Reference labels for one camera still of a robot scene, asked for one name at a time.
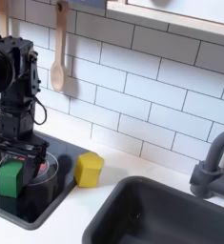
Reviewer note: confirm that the slotted wooden spatula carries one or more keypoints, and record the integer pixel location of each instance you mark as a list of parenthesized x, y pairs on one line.
[(3, 17)]

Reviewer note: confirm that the yellow toy block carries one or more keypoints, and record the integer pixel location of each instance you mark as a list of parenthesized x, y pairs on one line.
[(88, 170)]

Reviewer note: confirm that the wooden spoon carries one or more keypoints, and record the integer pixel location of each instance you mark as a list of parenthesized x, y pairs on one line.
[(57, 73)]

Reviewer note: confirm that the green toy block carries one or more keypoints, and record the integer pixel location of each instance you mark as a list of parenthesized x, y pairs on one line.
[(10, 179)]

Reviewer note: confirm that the dark grey tap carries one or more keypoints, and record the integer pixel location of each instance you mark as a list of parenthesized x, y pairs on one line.
[(208, 178)]

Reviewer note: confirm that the light wooden shelf frame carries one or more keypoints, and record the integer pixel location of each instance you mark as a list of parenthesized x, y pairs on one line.
[(180, 24)]

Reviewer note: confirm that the dark grey sink basin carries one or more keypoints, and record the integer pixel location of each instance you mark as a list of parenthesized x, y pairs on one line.
[(167, 216)]

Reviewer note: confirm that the black toy stove top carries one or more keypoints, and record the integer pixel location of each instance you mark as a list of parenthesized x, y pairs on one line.
[(43, 200)]

